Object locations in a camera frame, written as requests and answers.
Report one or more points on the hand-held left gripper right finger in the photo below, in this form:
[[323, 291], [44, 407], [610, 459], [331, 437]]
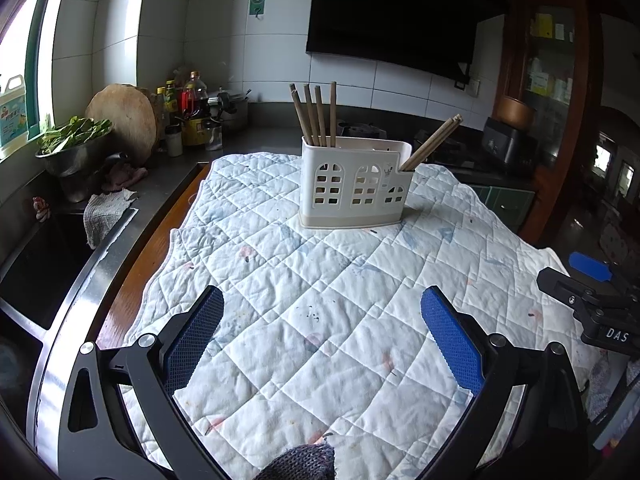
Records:
[[450, 340]]

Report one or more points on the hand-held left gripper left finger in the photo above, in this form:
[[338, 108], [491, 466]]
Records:
[[195, 340]]

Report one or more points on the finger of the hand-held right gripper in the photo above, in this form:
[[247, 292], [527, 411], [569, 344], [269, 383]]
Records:
[[590, 262], [570, 290]]

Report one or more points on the white plastic utensil holder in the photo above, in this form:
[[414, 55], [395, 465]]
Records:
[[350, 210]]

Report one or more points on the wooden chopstick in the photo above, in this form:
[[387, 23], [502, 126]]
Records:
[[312, 115], [432, 147], [320, 115], [427, 142], [306, 127], [430, 144], [294, 91]]

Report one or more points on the person's left forearm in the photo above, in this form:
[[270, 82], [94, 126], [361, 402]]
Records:
[[300, 462]]

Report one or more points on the patterned seat cushion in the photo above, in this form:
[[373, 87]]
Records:
[[614, 237]]

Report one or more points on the grey patterned cloth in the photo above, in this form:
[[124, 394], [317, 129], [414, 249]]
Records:
[[607, 377]]

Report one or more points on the green cabinet doors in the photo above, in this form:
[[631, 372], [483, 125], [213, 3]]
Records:
[[500, 202]]

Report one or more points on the wooden cabinet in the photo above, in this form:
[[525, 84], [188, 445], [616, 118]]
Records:
[[582, 135]]

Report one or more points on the white quilted mat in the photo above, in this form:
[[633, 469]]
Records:
[[325, 285]]

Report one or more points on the black kitchen appliance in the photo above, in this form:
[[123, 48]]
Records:
[[505, 147]]

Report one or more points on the grey dish cloth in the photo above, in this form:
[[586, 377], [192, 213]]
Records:
[[107, 212]]

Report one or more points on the copper pot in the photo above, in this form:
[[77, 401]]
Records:
[[515, 112]]

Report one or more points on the steel sink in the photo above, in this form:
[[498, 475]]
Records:
[[40, 270]]

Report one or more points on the black gas stove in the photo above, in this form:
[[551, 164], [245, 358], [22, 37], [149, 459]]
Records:
[[450, 152]]

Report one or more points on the pink cloth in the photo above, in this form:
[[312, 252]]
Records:
[[125, 175]]

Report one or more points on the group of small boxes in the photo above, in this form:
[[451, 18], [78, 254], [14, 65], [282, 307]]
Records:
[[542, 75]]

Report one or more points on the steel pot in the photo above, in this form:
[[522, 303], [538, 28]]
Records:
[[75, 187]]

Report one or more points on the small white jar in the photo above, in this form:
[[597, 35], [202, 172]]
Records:
[[173, 142]]

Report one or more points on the small red white figurine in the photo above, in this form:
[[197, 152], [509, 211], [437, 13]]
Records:
[[41, 208]]

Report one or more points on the small glass jar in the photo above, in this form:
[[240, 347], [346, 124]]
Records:
[[213, 137]]

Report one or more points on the yellow tin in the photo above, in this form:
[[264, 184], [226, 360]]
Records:
[[192, 132]]

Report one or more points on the steel bowl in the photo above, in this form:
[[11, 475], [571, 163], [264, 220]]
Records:
[[75, 160]]

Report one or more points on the steel pressure cooker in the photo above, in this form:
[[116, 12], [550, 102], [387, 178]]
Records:
[[235, 115]]

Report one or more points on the round wooden cutting board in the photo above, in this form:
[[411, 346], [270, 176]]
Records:
[[120, 120]]

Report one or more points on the yellow cap bottle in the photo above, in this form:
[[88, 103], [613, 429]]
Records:
[[161, 107]]

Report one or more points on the red sauce bottle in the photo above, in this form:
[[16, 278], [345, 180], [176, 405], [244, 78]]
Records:
[[188, 102]]

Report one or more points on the green leafy vegetables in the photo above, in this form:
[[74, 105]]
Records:
[[70, 132]]

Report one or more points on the green bottle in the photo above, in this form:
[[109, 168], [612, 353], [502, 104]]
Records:
[[171, 97]]

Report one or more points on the large oil bottle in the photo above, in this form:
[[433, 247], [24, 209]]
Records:
[[199, 92]]

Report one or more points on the white detergent bottle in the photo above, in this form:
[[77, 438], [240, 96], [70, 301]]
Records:
[[12, 120]]

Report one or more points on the black range hood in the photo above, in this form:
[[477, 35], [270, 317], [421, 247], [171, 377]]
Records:
[[390, 10]]

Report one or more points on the white wall socket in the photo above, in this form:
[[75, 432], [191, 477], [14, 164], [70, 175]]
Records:
[[472, 87]]

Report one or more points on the green wall hook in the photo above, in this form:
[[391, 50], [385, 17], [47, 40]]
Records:
[[256, 2]]

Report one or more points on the green window frame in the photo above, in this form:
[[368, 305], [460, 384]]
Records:
[[32, 35]]

